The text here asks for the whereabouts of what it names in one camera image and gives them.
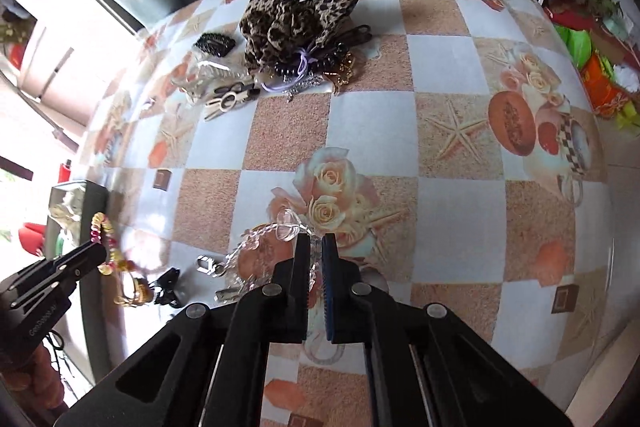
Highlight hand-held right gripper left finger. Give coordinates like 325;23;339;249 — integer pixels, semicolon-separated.
52;233;313;427

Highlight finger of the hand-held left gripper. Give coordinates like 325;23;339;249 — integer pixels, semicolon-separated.
44;243;108;280

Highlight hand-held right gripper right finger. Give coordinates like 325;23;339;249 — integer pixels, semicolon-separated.
320;233;573;427

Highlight pink yellow spiral hair tie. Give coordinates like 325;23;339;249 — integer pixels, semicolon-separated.
91;213;138;278

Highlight clear crystal bead chain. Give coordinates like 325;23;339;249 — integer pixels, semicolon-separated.
197;207;321;308

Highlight grey shallow box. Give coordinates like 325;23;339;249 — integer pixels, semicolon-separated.
45;179;121;388

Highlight person's left hand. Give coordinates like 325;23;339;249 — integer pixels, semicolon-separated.
0;339;66;413

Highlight red plastic stool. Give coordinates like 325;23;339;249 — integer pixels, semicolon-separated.
19;222;48;255

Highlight small black hair clip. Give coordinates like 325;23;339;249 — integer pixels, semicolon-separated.
150;268;183;308

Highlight cream black hair clip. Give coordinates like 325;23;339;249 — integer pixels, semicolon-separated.
204;91;261;122
212;79;256;100

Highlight silver sparkly hair clip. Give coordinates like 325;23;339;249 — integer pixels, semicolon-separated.
286;74;323;102

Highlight clear hair claw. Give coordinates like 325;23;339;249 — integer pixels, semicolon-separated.
172;59;233;102

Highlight black rhinestone hair clip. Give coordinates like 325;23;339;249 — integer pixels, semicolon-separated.
194;33;236;58

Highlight black hair claw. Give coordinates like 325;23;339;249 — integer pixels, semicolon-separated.
345;24;373;45

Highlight leopard print scrunchie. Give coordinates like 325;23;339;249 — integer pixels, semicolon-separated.
300;0;363;45
239;0;326;72

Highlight checked floral tablecloth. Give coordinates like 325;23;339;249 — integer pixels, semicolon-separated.
75;0;618;427

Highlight colourful artificial flowers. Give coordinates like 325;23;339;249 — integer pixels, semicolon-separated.
542;0;640;132

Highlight yellow elastic beaded bracelet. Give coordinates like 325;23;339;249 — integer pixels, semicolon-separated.
112;269;151;308

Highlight purple elastic hair tie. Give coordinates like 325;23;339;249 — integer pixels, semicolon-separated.
261;47;321;94

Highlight gold chain bracelet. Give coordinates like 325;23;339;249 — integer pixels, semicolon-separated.
327;54;358;95

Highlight black beaded bracelet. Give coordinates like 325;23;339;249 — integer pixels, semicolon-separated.
272;52;326;78

